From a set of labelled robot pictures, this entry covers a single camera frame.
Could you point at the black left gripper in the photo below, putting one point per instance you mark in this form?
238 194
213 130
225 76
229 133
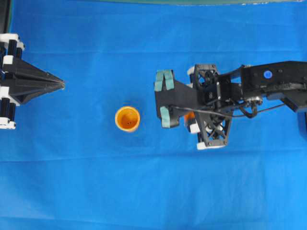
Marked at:
13 95

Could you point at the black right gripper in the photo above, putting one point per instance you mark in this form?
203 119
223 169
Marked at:
218 95

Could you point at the orange block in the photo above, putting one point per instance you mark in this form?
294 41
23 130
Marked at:
189 116

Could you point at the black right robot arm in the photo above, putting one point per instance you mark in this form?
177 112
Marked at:
283 81

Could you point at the orange plastic cup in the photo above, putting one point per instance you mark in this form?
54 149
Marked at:
127 119

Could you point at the blue cloth mat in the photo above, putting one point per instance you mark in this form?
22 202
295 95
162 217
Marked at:
67 166

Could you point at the black aluminium frame rail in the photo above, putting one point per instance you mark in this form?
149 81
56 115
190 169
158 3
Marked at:
5 15

